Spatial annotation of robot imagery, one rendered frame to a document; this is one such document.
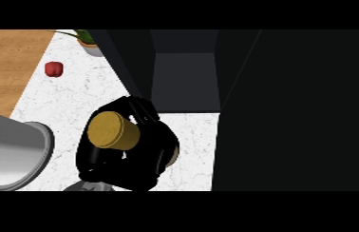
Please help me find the dark grey cabinet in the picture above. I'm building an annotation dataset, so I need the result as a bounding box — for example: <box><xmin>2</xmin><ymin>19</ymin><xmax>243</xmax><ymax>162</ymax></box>
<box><xmin>149</xmin><ymin>29</ymin><xmax>221</xmax><ymax>114</ymax></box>

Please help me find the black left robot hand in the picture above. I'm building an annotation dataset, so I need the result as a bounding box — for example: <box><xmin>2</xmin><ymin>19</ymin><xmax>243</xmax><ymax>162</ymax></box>
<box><xmin>75</xmin><ymin>95</ymin><xmax>180</xmax><ymax>192</ymax></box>

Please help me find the red bell pepper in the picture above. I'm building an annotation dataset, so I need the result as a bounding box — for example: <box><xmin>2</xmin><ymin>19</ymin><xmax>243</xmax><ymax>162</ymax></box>
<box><xmin>42</xmin><ymin>61</ymin><xmax>64</xmax><ymax>79</ymax></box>

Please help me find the wine bottle with gold cap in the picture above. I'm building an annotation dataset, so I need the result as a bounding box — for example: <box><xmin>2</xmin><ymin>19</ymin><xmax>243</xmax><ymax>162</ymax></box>
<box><xmin>85</xmin><ymin>110</ymin><xmax>180</xmax><ymax>167</ymax></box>

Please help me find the potted green plant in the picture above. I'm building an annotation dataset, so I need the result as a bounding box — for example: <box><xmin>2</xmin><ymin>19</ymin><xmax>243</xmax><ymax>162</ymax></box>
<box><xmin>45</xmin><ymin>29</ymin><xmax>104</xmax><ymax>58</ymax></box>

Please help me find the grey round basin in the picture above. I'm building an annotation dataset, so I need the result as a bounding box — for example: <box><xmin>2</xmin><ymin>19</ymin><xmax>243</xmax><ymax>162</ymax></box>
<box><xmin>0</xmin><ymin>115</ymin><xmax>56</xmax><ymax>192</ymax></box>

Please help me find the narrow dark grey cabinet door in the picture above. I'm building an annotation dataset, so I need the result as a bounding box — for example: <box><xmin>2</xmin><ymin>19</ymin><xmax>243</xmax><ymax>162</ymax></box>
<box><xmin>87</xmin><ymin>29</ymin><xmax>156</xmax><ymax>101</ymax></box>

